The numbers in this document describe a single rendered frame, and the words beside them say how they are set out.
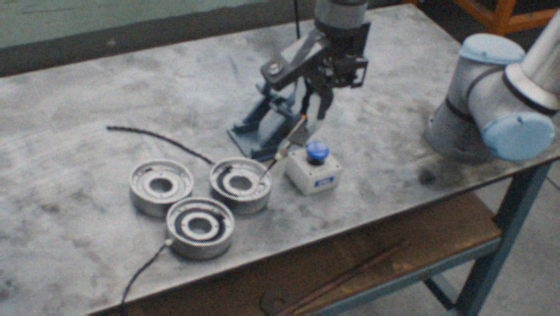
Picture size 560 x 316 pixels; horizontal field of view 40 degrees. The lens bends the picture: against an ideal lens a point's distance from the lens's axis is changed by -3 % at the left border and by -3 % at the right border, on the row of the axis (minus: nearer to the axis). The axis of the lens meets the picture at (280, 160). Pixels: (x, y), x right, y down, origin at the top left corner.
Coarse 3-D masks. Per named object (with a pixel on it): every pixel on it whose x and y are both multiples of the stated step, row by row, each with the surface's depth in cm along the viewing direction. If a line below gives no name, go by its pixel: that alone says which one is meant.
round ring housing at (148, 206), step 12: (144, 168) 133; (156, 168) 133; (168, 168) 134; (180, 168) 133; (132, 180) 130; (156, 180) 132; (168, 180) 132; (192, 180) 131; (132, 192) 127; (168, 192) 133; (144, 204) 127; (156, 204) 126; (168, 204) 126; (156, 216) 129
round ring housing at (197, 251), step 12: (180, 204) 127; (192, 204) 128; (204, 204) 128; (216, 204) 128; (168, 216) 124; (192, 216) 126; (204, 216) 126; (228, 216) 127; (168, 228) 122; (192, 228) 127; (204, 228) 128; (216, 228) 125; (228, 228) 125; (180, 240) 120; (228, 240) 123; (180, 252) 123; (192, 252) 121; (204, 252) 121; (216, 252) 122
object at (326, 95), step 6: (324, 84) 122; (330, 84) 122; (324, 90) 123; (330, 90) 123; (324, 96) 123; (330, 96) 123; (324, 102) 123; (330, 102) 124; (318, 108) 125; (324, 108) 124; (318, 114) 126; (324, 114) 126
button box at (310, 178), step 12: (288, 156) 139; (300, 156) 139; (288, 168) 140; (300, 168) 137; (312, 168) 137; (324, 168) 137; (336, 168) 138; (300, 180) 138; (312, 180) 136; (324, 180) 138; (336, 180) 140; (312, 192) 138
